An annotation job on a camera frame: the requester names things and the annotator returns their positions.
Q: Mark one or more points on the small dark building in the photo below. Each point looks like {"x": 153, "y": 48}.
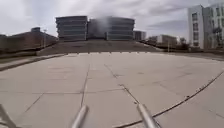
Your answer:
{"x": 139, "y": 35}

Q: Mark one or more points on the raised stone kerb strip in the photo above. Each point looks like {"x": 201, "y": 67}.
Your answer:
{"x": 23, "y": 61}

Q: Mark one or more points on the tall pale building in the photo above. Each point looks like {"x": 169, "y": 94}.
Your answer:
{"x": 203, "y": 26}

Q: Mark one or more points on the grey stone slab plaza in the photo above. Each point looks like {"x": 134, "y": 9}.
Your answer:
{"x": 110, "y": 80}

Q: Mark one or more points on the low pale building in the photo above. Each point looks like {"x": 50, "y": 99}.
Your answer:
{"x": 165, "y": 39}

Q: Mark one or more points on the wide grey stone stairs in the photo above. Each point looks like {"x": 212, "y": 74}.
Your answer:
{"x": 96, "y": 46}

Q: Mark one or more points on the pale lamp pole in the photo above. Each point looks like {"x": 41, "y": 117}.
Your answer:
{"x": 45, "y": 38}

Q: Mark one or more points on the wide layered glass building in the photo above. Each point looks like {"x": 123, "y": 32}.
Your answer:
{"x": 71, "y": 28}

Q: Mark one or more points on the low brown building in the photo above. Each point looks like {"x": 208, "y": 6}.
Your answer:
{"x": 26, "y": 40}

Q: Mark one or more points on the robot's own part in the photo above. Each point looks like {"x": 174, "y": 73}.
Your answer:
{"x": 146, "y": 116}
{"x": 80, "y": 116}

